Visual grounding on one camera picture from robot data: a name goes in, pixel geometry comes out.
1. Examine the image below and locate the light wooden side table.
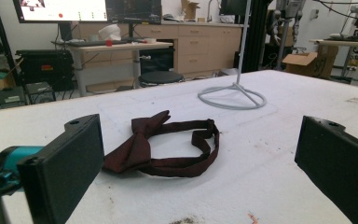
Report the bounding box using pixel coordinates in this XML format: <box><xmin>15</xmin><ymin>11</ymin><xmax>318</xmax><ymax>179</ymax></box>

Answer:
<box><xmin>309</xmin><ymin>37</ymin><xmax>358</xmax><ymax>83</ymax></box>

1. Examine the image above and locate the black computer box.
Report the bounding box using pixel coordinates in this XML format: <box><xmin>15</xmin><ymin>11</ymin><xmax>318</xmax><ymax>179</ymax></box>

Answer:
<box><xmin>24</xmin><ymin>81</ymin><xmax>57</xmax><ymax>105</ymax></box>

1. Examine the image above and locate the black equipment case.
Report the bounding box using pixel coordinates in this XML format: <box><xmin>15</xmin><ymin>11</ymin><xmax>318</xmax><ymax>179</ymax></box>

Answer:
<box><xmin>15</xmin><ymin>49</ymin><xmax>75</xmax><ymax>91</ymax></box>

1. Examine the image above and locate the wooden cabinet with drawers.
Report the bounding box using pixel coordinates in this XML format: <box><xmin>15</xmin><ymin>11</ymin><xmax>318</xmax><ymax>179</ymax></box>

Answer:
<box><xmin>74</xmin><ymin>21</ymin><xmax>244</xmax><ymax>77</ymax></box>

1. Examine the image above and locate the light wooden desk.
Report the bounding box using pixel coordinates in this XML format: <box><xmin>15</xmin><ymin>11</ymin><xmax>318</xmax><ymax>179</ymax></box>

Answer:
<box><xmin>51</xmin><ymin>39</ymin><xmax>174</xmax><ymax>97</ymax></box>

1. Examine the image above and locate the dark electronic device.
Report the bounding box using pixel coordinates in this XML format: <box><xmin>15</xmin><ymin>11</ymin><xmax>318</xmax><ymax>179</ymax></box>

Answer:
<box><xmin>0</xmin><ymin>86</ymin><xmax>27</xmax><ymax>111</ymax></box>

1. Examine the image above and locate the dark red bow tie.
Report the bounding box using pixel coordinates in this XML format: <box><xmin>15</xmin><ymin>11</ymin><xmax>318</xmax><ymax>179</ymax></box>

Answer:
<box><xmin>102</xmin><ymin>109</ymin><xmax>221</xmax><ymax>178</ymax></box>

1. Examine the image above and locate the large monitor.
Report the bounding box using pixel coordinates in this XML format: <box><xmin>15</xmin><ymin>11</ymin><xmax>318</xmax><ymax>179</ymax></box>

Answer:
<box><xmin>12</xmin><ymin>0</ymin><xmax>109</xmax><ymax>24</ymax></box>

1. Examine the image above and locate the open cardboard box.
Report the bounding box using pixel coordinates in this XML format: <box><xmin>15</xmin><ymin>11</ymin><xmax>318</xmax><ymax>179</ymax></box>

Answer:
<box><xmin>282</xmin><ymin>45</ymin><xmax>339</xmax><ymax>79</ymax></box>

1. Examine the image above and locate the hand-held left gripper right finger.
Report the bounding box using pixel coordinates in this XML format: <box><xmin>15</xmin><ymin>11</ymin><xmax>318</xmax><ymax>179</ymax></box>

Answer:
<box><xmin>294</xmin><ymin>115</ymin><xmax>358</xmax><ymax>224</ymax></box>

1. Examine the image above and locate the white metal stand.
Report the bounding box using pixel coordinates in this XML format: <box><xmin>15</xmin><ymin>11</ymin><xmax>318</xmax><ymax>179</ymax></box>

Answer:
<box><xmin>197</xmin><ymin>0</ymin><xmax>268</xmax><ymax>111</ymax></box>

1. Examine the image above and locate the black metal column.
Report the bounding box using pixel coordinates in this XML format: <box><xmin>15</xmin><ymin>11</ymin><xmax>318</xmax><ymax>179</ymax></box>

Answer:
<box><xmin>241</xmin><ymin>0</ymin><xmax>273</xmax><ymax>74</ymax></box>

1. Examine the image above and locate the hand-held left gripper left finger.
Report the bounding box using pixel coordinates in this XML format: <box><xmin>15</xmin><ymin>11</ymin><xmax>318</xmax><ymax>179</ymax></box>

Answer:
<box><xmin>16</xmin><ymin>113</ymin><xmax>105</xmax><ymax>224</ymax></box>

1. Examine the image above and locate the black metal pole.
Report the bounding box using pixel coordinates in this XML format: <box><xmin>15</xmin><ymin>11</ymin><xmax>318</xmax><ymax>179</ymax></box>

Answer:
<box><xmin>0</xmin><ymin>0</ymin><xmax>22</xmax><ymax>87</ymax></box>

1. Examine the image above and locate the black round stool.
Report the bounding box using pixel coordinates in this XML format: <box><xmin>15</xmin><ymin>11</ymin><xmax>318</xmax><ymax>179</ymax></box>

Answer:
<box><xmin>138</xmin><ymin>70</ymin><xmax>186</xmax><ymax>88</ymax></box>

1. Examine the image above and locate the dark monitor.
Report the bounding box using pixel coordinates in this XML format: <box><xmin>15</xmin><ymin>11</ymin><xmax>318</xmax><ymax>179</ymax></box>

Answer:
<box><xmin>105</xmin><ymin>0</ymin><xmax>163</xmax><ymax>25</ymax></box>

